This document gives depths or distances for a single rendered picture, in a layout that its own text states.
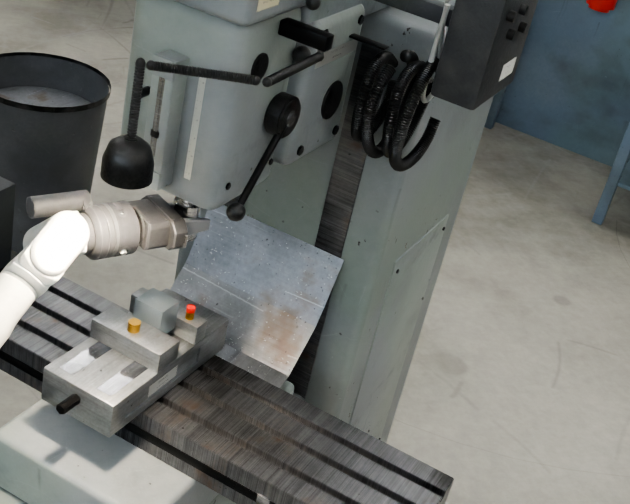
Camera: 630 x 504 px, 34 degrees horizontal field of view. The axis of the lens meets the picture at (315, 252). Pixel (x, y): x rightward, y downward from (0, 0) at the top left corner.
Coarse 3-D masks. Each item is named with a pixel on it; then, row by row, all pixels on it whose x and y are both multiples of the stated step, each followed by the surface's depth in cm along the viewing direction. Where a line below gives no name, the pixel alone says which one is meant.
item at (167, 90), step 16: (160, 80) 149; (176, 80) 149; (160, 96) 150; (176, 96) 151; (160, 112) 152; (176, 112) 153; (160, 128) 153; (176, 128) 155; (160, 144) 154; (176, 144) 157; (160, 160) 155; (160, 176) 156
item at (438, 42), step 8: (448, 0) 166; (448, 8) 163; (440, 24) 165; (440, 32) 166; (440, 40) 170; (432, 48) 168; (440, 48) 171; (432, 56) 169; (424, 96) 175; (432, 96) 178
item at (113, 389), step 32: (192, 320) 187; (224, 320) 196; (96, 352) 180; (192, 352) 187; (64, 384) 172; (96, 384) 172; (128, 384) 174; (160, 384) 182; (96, 416) 171; (128, 416) 175
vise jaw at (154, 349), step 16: (96, 320) 181; (112, 320) 182; (128, 320) 183; (96, 336) 182; (112, 336) 180; (128, 336) 179; (144, 336) 180; (160, 336) 181; (128, 352) 179; (144, 352) 178; (160, 352) 177; (176, 352) 181; (160, 368) 178
